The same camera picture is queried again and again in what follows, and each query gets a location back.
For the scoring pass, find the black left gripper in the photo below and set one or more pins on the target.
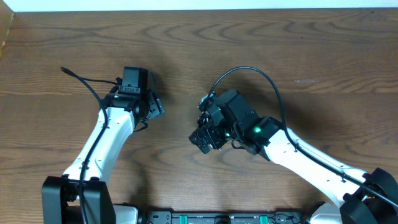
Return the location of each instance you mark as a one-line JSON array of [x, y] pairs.
[[156, 108]]

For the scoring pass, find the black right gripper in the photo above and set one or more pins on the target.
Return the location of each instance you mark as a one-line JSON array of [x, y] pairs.
[[209, 130]]

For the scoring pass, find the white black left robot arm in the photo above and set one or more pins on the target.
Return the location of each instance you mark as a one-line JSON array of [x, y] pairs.
[[81, 194]]

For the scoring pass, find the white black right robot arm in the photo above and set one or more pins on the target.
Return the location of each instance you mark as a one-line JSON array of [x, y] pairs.
[[357, 196]]

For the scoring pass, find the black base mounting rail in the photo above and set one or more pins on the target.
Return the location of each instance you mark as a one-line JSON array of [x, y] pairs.
[[168, 217]]

